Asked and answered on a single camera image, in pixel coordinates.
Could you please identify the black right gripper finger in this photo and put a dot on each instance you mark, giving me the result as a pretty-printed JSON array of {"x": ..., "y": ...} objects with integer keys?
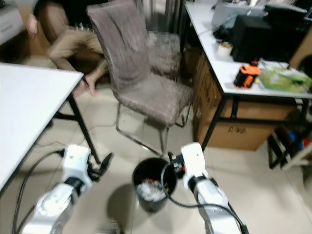
[
  {"x": 179, "y": 157},
  {"x": 171, "y": 158}
]

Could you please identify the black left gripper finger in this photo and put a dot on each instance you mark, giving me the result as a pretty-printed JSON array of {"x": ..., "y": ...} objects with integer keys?
[
  {"x": 95, "y": 161},
  {"x": 108, "y": 161}
]

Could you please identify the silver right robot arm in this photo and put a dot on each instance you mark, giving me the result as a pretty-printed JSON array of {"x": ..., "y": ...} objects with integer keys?
[{"x": 217, "y": 204}]

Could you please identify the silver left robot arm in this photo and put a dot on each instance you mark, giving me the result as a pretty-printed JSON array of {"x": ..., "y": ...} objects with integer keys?
[{"x": 51, "y": 207}]

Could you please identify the black round rubbish bin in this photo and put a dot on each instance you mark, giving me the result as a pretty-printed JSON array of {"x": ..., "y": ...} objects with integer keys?
[{"x": 148, "y": 168}]

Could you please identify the white crumpled paper trash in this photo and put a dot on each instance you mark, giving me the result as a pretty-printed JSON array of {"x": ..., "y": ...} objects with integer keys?
[{"x": 148, "y": 191}]

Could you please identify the large brown cardboard box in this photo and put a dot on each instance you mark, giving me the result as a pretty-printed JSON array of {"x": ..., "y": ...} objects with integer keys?
[{"x": 239, "y": 127}]

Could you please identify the white table with black legs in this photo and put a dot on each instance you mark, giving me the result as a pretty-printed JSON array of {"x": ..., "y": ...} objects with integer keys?
[{"x": 29, "y": 112}]

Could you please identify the brown fabric chair metal legs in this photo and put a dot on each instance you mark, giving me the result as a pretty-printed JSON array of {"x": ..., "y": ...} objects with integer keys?
[
  {"x": 136, "y": 80},
  {"x": 165, "y": 52}
]

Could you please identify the orange and black tool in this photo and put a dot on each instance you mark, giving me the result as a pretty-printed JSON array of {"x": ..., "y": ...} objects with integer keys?
[{"x": 246, "y": 75}]

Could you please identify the black floor rack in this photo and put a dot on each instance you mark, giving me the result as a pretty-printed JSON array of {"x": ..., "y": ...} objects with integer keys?
[{"x": 285, "y": 145}]

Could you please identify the small white cup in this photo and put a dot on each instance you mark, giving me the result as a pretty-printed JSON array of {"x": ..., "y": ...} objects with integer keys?
[{"x": 224, "y": 49}]

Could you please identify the person in khaki trousers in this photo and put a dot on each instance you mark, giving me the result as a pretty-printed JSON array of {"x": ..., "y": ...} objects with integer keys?
[{"x": 68, "y": 41}]

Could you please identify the green plastic packet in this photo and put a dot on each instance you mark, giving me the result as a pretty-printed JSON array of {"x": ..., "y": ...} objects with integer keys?
[{"x": 286, "y": 80}]

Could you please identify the grey curtain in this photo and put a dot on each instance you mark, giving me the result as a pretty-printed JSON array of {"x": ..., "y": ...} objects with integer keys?
[{"x": 161, "y": 14}]

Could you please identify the black box-shaped printer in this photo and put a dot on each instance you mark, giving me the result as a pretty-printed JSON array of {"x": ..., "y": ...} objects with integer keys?
[{"x": 265, "y": 39}]

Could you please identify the grey office machine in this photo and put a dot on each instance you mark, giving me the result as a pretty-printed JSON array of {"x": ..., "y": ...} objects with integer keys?
[{"x": 231, "y": 14}]

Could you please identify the white cabinet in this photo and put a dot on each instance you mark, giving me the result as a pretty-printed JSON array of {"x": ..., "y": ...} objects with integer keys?
[{"x": 10, "y": 25}]

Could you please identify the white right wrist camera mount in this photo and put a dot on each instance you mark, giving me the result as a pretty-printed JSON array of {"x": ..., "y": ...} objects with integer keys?
[{"x": 194, "y": 160}]

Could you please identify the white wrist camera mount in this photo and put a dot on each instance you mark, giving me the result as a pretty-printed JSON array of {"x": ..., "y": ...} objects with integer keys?
[
  {"x": 77, "y": 161},
  {"x": 194, "y": 160}
]

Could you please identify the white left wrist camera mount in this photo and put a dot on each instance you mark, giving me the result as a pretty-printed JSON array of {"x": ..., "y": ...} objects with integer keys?
[{"x": 77, "y": 161}]

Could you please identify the white desk with black frame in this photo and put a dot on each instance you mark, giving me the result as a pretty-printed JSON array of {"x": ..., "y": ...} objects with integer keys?
[{"x": 212, "y": 53}]

